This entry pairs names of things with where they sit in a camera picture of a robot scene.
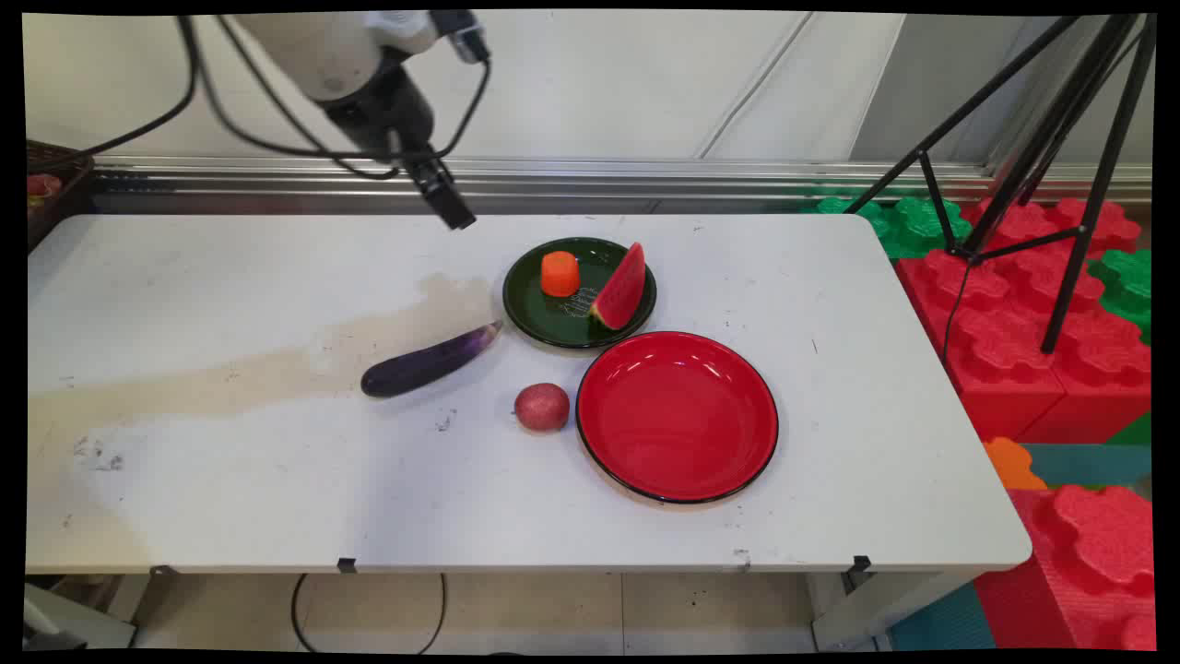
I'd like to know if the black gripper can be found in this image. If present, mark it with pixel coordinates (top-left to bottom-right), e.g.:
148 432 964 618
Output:
321 63 478 231

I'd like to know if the orange toy carrot piece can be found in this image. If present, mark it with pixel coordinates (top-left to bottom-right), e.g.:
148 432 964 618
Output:
540 251 582 299

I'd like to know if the dark green round plate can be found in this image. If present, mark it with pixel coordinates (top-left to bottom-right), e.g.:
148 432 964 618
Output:
502 237 658 350

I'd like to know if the purple toy eggplant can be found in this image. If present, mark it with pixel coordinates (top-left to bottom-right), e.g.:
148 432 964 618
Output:
360 320 504 399

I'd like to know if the toy watermelon slice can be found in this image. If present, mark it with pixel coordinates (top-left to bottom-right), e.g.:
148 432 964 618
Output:
589 242 647 332

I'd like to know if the red apple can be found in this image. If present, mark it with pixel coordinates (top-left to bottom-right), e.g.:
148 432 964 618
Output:
513 383 572 433

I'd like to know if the red round plate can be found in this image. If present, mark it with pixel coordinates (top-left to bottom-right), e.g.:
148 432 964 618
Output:
575 331 780 505

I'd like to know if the dark brown wicker basket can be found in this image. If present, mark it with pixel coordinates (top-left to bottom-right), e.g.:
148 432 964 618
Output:
26 140 95 252

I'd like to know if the green foam block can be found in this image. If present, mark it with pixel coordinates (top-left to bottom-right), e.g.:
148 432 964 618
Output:
800 195 967 261
1088 247 1153 344

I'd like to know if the white table leg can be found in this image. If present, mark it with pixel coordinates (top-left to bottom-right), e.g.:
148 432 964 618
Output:
809 570 978 652

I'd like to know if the orange foam block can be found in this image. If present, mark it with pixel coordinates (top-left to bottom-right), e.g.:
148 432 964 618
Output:
981 437 1048 492

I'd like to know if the teal foam floor mat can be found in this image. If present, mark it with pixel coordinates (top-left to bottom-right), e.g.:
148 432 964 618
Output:
1018 443 1153 490

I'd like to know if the large red foam block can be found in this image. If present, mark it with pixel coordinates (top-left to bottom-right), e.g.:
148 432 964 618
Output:
973 483 1159 652

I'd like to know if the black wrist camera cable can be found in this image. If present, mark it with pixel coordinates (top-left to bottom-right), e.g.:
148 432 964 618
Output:
431 53 493 161

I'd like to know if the black looped gripper cable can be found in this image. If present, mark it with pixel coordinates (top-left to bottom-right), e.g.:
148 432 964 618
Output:
214 15 401 182

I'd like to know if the aluminium wall rail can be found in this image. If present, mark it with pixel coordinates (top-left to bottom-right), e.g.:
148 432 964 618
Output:
90 155 1153 206

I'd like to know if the long black arm cable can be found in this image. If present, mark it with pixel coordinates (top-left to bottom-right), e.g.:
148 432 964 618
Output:
26 15 200 172

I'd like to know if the black floor cable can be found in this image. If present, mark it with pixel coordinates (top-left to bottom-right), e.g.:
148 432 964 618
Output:
290 573 449 654

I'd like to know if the thin black tripod cable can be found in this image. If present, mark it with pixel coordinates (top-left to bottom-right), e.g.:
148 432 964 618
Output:
940 262 971 372

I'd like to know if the black camera tripod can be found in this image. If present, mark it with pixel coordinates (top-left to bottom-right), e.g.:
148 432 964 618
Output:
844 13 1157 355

